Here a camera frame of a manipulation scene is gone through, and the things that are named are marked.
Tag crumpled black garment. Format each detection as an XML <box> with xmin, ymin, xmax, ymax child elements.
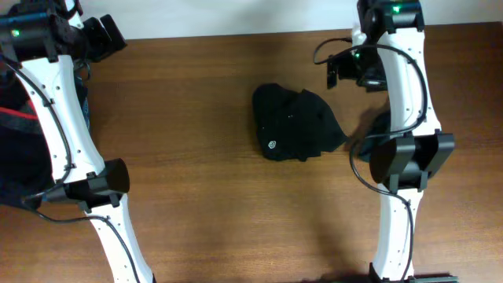
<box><xmin>357</xmin><ymin>111</ymin><xmax>391</xmax><ymax>163</ymax></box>

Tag folded blue jeans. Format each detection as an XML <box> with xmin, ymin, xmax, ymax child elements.
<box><xmin>74</xmin><ymin>70</ymin><xmax>90</xmax><ymax>131</ymax></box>

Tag black t-shirt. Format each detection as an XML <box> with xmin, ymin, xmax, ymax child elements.
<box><xmin>251</xmin><ymin>83</ymin><xmax>347</xmax><ymax>162</ymax></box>

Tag black red folded garment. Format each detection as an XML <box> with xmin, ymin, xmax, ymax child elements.
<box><xmin>1</xmin><ymin>69</ymin><xmax>53</xmax><ymax>209</ymax></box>

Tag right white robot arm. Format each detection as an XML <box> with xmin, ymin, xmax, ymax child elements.
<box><xmin>322</xmin><ymin>0</ymin><xmax>458</xmax><ymax>282</ymax></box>

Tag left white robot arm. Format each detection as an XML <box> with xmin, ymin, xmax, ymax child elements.
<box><xmin>1</xmin><ymin>1</ymin><xmax>156</xmax><ymax>282</ymax></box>

